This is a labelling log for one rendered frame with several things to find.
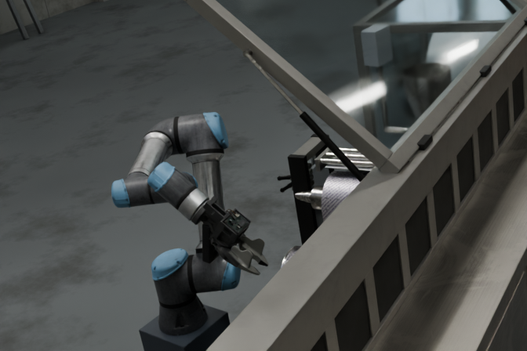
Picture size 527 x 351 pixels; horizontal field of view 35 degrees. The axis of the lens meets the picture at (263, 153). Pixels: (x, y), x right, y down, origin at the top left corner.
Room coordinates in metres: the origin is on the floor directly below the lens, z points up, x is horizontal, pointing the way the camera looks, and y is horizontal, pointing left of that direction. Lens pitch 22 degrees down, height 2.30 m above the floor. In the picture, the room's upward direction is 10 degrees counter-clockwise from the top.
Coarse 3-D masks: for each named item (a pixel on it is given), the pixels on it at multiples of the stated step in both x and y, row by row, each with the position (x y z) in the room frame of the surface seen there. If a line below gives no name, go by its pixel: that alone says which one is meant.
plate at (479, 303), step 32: (512, 160) 1.79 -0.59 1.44; (480, 192) 1.65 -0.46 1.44; (512, 192) 1.62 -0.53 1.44; (480, 224) 1.51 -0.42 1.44; (512, 224) 1.49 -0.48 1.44; (448, 256) 1.41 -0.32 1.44; (480, 256) 1.39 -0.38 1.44; (512, 256) 1.36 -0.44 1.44; (416, 288) 1.31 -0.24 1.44; (448, 288) 1.30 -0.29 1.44; (480, 288) 1.28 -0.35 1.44; (512, 288) 1.29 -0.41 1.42; (416, 320) 1.21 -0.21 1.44; (448, 320) 1.20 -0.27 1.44; (480, 320) 1.18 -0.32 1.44; (512, 320) 1.27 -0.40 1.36
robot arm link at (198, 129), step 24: (192, 120) 2.35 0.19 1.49; (216, 120) 2.34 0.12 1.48; (192, 144) 2.31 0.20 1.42; (216, 144) 2.31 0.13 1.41; (192, 168) 2.32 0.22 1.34; (216, 168) 2.29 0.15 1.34; (216, 192) 2.25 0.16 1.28; (192, 264) 2.15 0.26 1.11; (216, 264) 2.13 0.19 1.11; (216, 288) 2.12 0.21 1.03
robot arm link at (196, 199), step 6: (192, 192) 1.85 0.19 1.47; (198, 192) 1.86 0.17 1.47; (186, 198) 1.84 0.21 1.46; (192, 198) 1.84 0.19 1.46; (198, 198) 1.84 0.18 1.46; (204, 198) 1.85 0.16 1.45; (180, 204) 1.84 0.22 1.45; (186, 204) 1.84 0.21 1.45; (192, 204) 1.83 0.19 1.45; (198, 204) 1.83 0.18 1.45; (180, 210) 1.84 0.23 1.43; (186, 210) 1.83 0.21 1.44; (192, 210) 1.83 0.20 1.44; (186, 216) 1.84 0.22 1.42; (192, 216) 1.83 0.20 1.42
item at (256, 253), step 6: (246, 240) 1.82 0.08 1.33; (252, 240) 1.81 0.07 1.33; (258, 240) 1.81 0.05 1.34; (240, 246) 1.82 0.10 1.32; (246, 246) 1.82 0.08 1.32; (252, 246) 1.82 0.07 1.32; (258, 246) 1.81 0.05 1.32; (252, 252) 1.81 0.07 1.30; (258, 252) 1.81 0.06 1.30; (258, 258) 1.80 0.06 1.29; (264, 258) 1.81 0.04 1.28; (264, 264) 1.79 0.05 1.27
